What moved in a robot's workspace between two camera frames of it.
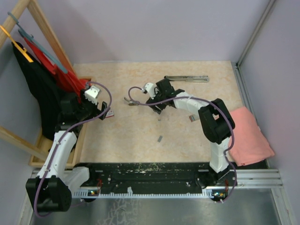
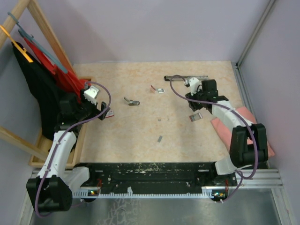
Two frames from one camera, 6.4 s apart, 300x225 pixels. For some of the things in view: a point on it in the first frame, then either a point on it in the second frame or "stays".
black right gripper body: x=159 y=97 → x=198 y=95
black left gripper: x=96 y=110 stays
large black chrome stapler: x=198 y=78 stays
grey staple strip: x=160 y=138 stays
